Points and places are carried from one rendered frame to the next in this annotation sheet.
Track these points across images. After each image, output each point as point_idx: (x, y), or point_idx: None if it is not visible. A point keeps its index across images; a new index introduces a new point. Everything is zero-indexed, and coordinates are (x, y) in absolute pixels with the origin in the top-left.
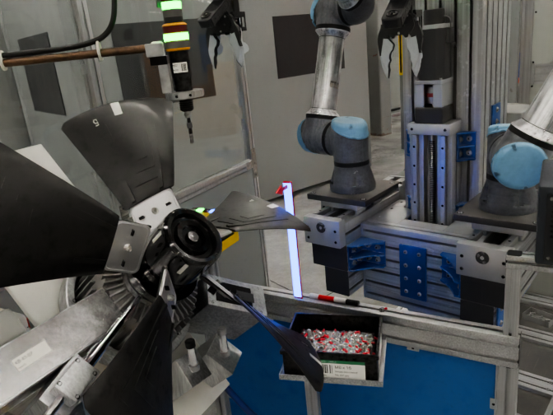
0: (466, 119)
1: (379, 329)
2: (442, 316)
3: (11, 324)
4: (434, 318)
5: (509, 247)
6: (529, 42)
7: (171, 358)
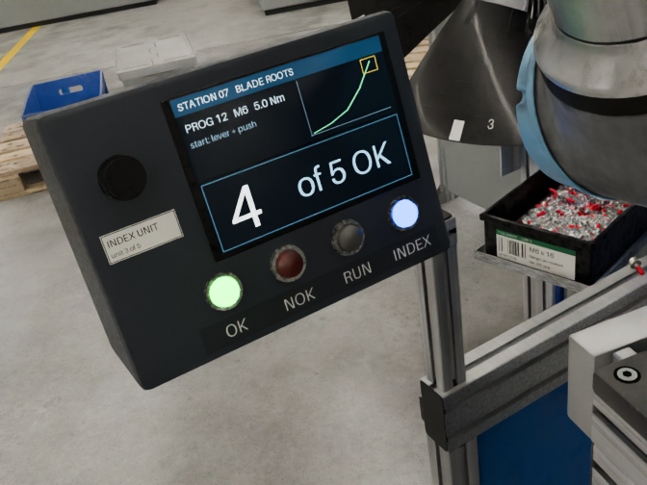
0: None
1: (548, 231)
2: (567, 327)
3: None
4: (567, 316)
5: (600, 347)
6: None
7: (441, 16)
